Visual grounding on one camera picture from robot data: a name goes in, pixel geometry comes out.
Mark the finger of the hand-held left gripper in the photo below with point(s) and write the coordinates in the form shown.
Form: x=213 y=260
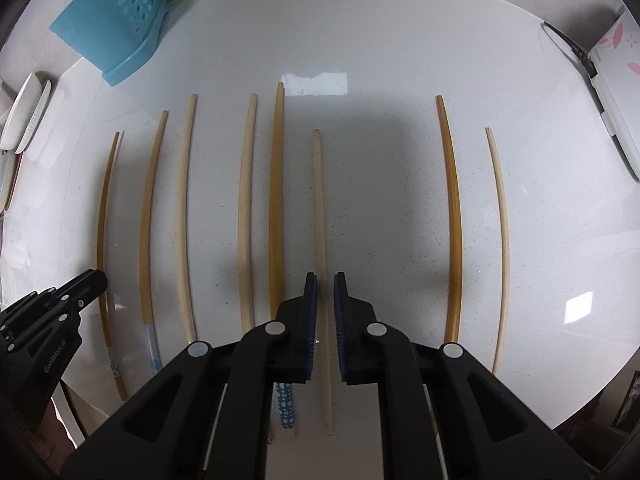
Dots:
x=85 y=285

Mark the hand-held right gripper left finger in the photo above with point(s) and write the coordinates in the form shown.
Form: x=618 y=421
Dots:
x=311 y=330

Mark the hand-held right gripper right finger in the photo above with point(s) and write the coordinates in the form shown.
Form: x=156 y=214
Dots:
x=341 y=330

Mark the teal perforated utensil holder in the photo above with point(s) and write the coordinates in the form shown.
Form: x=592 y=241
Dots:
x=100 y=20

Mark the white plate with brown rim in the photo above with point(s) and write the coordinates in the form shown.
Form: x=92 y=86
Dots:
x=11 y=180

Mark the white appliance with pink flowers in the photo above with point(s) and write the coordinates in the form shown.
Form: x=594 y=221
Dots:
x=617 y=70

